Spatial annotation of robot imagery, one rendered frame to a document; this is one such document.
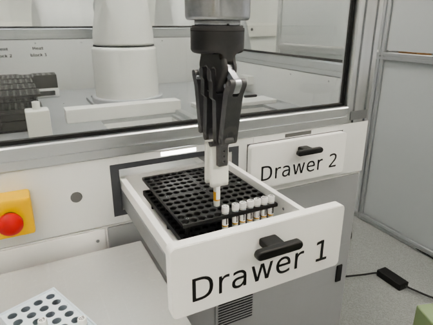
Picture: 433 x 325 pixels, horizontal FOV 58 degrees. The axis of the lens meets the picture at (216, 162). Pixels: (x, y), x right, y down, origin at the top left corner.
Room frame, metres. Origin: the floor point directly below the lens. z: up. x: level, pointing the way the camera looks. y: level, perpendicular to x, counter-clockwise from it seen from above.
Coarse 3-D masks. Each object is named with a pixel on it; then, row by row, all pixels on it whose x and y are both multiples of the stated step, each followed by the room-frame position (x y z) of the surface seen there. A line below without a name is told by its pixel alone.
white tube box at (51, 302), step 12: (36, 300) 0.49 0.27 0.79; (48, 300) 0.49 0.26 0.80; (60, 300) 0.49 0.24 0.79; (12, 312) 0.46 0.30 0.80; (24, 312) 0.46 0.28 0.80; (36, 312) 0.46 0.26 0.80; (48, 312) 0.46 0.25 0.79; (60, 312) 0.46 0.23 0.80; (72, 312) 0.47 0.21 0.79; (12, 324) 0.44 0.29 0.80; (24, 324) 0.44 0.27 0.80; (36, 324) 0.45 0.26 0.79; (48, 324) 0.44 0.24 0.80; (60, 324) 0.44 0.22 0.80; (72, 324) 0.44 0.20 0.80; (96, 324) 0.44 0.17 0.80
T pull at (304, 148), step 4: (300, 148) 0.89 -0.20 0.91; (304, 148) 0.89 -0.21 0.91; (308, 148) 0.88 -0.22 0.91; (312, 148) 0.88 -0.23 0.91; (316, 148) 0.89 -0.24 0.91; (320, 148) 0.89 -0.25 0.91; (296, 152) 0.87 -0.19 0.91; (300, 152) 0.86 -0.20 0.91; (304, 152) 0.87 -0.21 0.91; (308, 152) 0.87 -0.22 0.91; (312, 152) 0.88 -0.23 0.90; (316, 152) 0.89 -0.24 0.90; (320, 152) 0.89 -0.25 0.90; (300, 156) 0.87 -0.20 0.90
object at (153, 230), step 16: (128, 176) 0.75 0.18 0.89; (144, 176) 0.77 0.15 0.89; (240, 176) 0.78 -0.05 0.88; (128, 192) 0.68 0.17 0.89; (272, 192) 0.67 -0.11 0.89; (128, 208) 0.68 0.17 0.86; (144, 208) 0.60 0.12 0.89; (288, 208) 0.63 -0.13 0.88; (304, 208) 0.60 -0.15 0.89; (144, 224) 0.58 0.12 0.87; (160, 224) 0.55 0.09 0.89; (144, 240) 0.59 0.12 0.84; (160, 240) 0.51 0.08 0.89; (176, 240) 0.60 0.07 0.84; (160, 256) 0.51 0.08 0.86
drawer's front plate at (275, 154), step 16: (256, 144) 0.86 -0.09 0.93; (272, 144) 0.87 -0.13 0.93; (288, 144) 0.89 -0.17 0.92; (304, 144) 0.91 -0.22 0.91; (320, 144) 0.94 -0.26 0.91; (336, 144) 0.96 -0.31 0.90; (256, 160) 0.85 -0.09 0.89; (272, 160) 0.87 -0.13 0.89; (288, 160) 0.89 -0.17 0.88; (304, 160) 0.92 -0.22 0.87; (336, 160) 0.96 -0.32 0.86; (256, 176) 0.85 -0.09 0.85; (272, 176) 0.87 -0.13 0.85; (288, 176) 0.90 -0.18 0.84; (304, 176) 0.92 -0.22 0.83
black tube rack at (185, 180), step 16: (160, 176) 0.74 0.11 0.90; (176, 176) 0.74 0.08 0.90; (192, 176) 0.74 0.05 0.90; (144, 192) 0.72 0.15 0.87; (160, 192) 0.67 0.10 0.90; (176, 192) 0.66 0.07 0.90; (192, 192) 0.66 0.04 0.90; (208, 192) 0.66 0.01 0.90; (224, 192) 0.66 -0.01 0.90; (240, 192) 0.66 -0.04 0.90; (256, 192) 0.66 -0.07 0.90; (160, 208) 0.65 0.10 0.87; (176, 208) 0.60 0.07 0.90; (192, 208) 0.59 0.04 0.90; (208, 208) 0.59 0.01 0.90; (176, 224) 0.59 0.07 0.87; (208, 224) 0.59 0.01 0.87
